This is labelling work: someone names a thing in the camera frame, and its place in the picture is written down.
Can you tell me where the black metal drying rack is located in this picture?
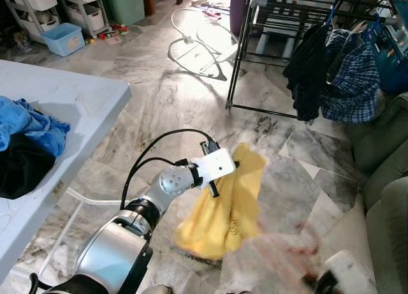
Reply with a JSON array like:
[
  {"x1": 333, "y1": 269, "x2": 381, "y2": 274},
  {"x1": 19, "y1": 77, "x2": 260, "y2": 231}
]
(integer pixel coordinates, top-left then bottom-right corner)
[{"x1": 224, "y1": 0, "x2": 408, "y2": 119}]

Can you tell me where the black garment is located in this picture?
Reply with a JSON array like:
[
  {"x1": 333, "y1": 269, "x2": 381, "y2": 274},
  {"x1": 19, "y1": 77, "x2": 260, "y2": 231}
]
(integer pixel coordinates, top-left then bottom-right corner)
[{"x1": 0, "y1": 133, "x2": 57, "y2": 200}]

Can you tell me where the blue plaid shirt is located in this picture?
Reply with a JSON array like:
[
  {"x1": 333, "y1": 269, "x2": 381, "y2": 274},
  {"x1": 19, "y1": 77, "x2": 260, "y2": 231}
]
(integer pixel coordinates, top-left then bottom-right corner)
[{"x1": 319, "y1": 29, "x2": 381, "y2": 124}]

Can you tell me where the dark green sofa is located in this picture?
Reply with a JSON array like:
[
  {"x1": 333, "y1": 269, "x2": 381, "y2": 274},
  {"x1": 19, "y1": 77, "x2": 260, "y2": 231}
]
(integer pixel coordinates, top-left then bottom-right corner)
[{"x1": 347, "y1": 93, "x2": 408, "y2": 294}]

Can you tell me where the dark navy hanging garment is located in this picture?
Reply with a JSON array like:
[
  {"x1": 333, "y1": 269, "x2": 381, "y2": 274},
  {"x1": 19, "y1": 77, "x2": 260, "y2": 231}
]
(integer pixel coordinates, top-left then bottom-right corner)
[{"x1": 282, "y1": 23, "x2": 332, "y2": 124}]

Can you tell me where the blue plastic hanger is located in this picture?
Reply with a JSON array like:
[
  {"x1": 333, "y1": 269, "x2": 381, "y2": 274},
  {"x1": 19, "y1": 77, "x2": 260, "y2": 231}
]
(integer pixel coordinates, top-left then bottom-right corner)
[
  {"x1": 363, "y1": 13, "x2": 383, "y2": 40},
  {"x1": 322, "y1": 7, "x2": 335, "y2": 30}
]

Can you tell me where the yellow garment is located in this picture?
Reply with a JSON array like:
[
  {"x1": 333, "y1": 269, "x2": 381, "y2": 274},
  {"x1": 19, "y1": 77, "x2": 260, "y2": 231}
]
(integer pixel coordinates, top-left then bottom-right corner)
[{"x1": 173, "y1": 143, "x2": 267, "y2": 261}]

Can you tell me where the purple cloth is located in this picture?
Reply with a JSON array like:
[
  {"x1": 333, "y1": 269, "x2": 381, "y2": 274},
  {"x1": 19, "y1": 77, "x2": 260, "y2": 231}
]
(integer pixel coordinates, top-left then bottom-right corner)
[{"x1": 229, "y1": 0, "x2": 251, "y2": 36}]

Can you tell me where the small red toy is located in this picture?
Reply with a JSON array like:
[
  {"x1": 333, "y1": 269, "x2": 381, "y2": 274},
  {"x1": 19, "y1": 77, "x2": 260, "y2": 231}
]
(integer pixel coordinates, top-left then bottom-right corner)
[{"x1": 96, "y1": 24, "x2": 128, "y2": 41}]

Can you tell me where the light blue plastic bin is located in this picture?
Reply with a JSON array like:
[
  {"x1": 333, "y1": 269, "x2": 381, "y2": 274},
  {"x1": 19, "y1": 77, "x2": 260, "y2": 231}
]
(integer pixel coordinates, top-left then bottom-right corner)
[{"x1": 41, "y1": 23, "x2": 85, "y2": 57}]

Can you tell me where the robot left leg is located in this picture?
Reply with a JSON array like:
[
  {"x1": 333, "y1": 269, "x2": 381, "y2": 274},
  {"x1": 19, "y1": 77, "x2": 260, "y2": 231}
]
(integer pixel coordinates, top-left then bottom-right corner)
[{"x1": 143, "y1": 283, "x2": 173, "y2": 294}]

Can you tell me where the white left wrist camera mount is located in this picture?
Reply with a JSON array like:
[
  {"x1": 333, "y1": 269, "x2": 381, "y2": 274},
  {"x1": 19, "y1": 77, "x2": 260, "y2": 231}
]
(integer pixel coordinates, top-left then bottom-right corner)
[{"x1": 190, "y1": 147, "x2": 237, "y2": 185}]

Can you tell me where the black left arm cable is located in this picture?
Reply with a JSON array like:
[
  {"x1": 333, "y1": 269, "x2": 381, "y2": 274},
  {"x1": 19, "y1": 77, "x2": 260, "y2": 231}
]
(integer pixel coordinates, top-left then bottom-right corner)
[{"x1": 120, "y1": 128, "x2": 221, "y2": 209}]

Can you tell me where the pink-red plastic clothes hanger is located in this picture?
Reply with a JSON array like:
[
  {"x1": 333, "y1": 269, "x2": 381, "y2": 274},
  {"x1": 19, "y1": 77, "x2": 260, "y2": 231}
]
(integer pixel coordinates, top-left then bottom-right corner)
[{"x1": 255, "y1": 224, "x2": 332, "y2": 294}]

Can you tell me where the green storage bin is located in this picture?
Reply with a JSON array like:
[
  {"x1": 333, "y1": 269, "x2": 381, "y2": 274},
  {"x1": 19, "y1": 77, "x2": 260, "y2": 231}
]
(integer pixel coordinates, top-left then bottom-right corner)
[{"x1": 101, "y1": 0, "x2": 146, "y2": 26}]

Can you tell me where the white folding table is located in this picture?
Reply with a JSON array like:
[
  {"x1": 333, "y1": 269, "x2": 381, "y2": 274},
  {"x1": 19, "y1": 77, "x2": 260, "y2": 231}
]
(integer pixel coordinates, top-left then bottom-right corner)
[{"x1": 0, "y1": 59, "x2": 133, "y2": 276}]

